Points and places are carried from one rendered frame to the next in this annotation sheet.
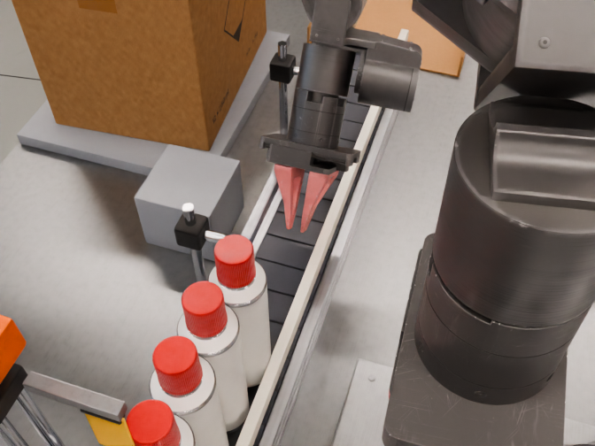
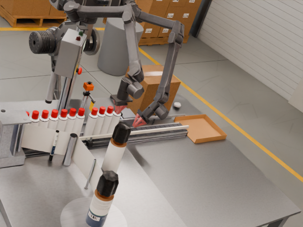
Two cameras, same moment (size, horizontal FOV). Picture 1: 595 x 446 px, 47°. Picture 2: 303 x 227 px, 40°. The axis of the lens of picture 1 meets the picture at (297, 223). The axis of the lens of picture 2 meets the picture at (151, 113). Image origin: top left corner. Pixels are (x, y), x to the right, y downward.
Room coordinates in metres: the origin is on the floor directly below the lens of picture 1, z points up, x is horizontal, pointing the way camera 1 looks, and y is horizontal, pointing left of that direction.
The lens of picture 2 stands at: (-1.41, -1.09, 2.31)
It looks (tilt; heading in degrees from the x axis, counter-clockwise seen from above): 30 degrees down; 28
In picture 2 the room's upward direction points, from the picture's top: 21 degrees clockwise
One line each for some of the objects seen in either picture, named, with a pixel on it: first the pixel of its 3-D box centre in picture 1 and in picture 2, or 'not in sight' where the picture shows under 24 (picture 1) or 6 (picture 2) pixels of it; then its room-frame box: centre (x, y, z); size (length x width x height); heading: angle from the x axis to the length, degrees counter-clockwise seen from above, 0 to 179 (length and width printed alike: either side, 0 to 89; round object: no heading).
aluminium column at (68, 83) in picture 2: not in sight; (68, 82); (0.13, 0.28, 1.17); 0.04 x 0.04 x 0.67; 72
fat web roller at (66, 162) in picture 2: not in sight; (70, 149); (-0.07, -0.01, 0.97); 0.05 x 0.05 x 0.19
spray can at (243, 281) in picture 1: (241, 315); (114, 121); (0.34, 0.05, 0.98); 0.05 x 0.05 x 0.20
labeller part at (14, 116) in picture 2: not in sight; (13, 116); (-0.31, 0.17, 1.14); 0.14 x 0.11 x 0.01; 162
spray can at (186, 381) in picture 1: (191, 413); (98, 122); (0.24, 0.09, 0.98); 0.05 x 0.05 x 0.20
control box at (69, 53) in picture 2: not in sight; (71, 53); (0.05, 0.24, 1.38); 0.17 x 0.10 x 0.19; 37
